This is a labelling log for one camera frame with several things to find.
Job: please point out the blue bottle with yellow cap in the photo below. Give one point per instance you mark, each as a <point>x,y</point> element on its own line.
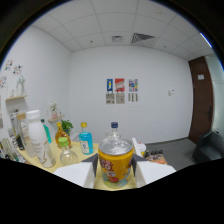
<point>86,141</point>

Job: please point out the ceiling air vent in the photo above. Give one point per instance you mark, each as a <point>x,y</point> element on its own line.
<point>142,38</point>

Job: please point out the black and yellow tall can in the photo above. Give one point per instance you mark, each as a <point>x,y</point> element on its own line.
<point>19,141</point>

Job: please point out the multicolour poster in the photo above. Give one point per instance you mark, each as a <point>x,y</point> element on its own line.
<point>133,85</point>

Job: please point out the clear bottle with blue cap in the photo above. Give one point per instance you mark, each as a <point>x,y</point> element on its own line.
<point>114,128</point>

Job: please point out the brown door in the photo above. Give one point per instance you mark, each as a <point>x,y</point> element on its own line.
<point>201,106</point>

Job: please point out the white vase figurine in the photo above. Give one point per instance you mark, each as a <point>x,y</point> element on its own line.
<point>21,85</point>

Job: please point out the white light switch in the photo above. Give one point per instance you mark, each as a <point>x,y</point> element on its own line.
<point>171,92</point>

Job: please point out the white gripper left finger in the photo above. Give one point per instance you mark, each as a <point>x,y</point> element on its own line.
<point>78,173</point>

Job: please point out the clear bottle with green cap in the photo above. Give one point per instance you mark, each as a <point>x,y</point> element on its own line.
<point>68,155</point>

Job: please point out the square ceiling fixture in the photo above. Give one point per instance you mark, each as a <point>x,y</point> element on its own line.
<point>117,38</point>

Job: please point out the green potted plant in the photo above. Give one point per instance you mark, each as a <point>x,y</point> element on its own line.
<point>67,126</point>

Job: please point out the yellow orange soda can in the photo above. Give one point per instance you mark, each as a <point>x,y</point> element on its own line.
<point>115,166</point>

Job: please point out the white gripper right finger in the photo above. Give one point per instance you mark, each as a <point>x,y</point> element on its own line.
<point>151,171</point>

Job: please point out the black and white poster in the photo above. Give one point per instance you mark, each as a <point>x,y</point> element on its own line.
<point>110,98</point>
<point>120,98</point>
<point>133,97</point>

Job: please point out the large white milk bottle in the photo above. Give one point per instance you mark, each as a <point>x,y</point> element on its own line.
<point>39,140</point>

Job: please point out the white bottle with red cap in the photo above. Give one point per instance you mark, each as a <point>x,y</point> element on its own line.
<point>142,149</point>

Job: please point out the black chair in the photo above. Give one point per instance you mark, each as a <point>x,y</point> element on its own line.
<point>210,148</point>

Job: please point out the small dark bottle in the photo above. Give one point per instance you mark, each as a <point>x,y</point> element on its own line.
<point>152,154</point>
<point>160,153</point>
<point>146,154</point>

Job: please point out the white door sign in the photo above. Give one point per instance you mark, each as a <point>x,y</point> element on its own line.
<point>200,76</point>

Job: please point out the wooden wall shelf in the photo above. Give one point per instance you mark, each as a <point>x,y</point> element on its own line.
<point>16,98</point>

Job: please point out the red poster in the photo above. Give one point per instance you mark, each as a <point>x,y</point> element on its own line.
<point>119,85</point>

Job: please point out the blue poster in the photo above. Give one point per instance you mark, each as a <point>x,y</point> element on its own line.
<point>109,85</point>

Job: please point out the clear jar with cork lid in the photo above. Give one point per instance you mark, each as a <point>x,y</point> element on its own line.
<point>22,128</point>

